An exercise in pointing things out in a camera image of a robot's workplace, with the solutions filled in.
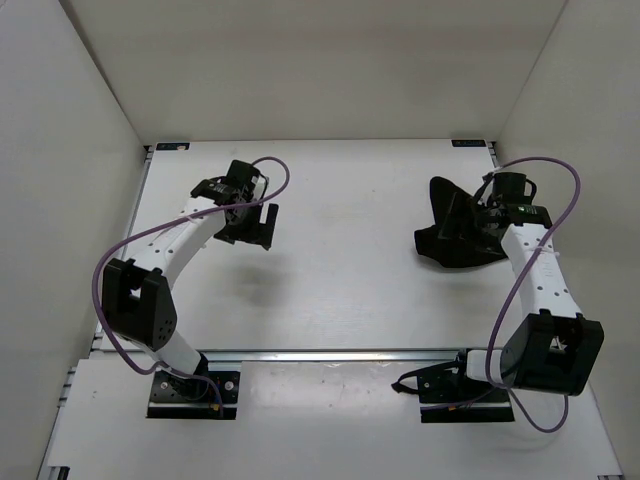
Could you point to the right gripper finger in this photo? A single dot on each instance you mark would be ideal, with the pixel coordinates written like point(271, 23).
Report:
point(473, 247)
point(457, 218)

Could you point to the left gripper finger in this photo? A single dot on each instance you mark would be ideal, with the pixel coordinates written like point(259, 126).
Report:
point(264, 237)
point(271, 217)

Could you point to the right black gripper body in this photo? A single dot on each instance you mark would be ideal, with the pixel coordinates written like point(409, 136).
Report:
point(482, 209)

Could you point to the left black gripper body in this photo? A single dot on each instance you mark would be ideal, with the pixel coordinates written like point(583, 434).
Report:
point(235, 225)

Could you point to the black skirt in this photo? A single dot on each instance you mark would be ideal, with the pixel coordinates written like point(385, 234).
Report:
point(427, 241)

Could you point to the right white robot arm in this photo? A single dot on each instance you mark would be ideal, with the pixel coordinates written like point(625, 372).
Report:
point(555, 347)

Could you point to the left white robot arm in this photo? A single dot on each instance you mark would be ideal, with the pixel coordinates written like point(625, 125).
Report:
point(133, 297)

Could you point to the right blue label sticker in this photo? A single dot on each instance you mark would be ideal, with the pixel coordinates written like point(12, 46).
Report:
point(468, 143)

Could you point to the blue label sticker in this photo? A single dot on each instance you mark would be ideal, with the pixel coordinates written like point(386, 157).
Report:
point(172, 146)
point(468, 143)

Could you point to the left blue label sticker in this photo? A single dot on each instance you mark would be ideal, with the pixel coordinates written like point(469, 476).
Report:
point(172, 146)

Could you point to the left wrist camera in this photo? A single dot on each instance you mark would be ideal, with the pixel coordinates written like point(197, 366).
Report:
point(259, 185)

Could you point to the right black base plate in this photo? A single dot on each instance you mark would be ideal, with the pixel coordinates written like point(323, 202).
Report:
point(447, 396)

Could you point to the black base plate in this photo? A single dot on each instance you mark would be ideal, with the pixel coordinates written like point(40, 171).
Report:
point(447, 396)
point(173, 398)

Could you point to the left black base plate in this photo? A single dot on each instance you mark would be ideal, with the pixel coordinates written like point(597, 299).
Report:
point(173, 398)

